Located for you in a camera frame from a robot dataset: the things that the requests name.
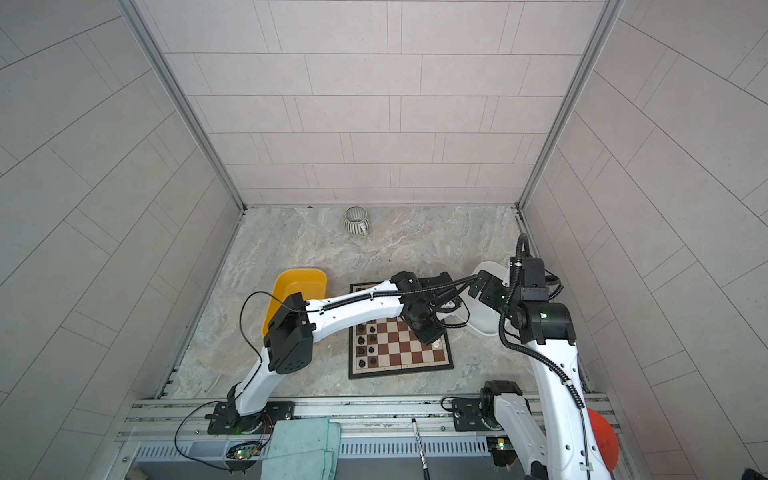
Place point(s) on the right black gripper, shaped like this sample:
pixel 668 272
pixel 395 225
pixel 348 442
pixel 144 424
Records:
pixel 487 293

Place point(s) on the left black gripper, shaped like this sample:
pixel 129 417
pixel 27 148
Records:
pixel 432 335

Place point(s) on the yellow plastic tray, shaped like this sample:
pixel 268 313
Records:
pixel 310 282

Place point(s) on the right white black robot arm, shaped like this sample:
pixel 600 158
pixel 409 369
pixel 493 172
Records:
pixel 519 308

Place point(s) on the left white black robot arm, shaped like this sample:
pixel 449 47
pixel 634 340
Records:
pixel 299 324

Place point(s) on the black chess pieces on board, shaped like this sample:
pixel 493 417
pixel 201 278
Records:
pixel 365 347

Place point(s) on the white plastic tray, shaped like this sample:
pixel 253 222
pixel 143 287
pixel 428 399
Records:
pixel 484 296

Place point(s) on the brown white chessboard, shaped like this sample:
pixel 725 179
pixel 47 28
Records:
pixel 400 352

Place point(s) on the white ribbed ceramic cup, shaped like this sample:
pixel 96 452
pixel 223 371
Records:
pixel 357 222

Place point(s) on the black pen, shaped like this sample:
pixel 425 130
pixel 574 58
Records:
pixel 420 449

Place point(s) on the red plastic funnel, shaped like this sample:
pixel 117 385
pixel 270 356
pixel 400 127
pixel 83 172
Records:
pixel 606 439

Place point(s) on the green cloth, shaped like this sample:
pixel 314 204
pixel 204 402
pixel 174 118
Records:
pixel 303 449

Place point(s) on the aluminium rail frame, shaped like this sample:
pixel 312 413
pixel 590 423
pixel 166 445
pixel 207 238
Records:
pixel 371 427

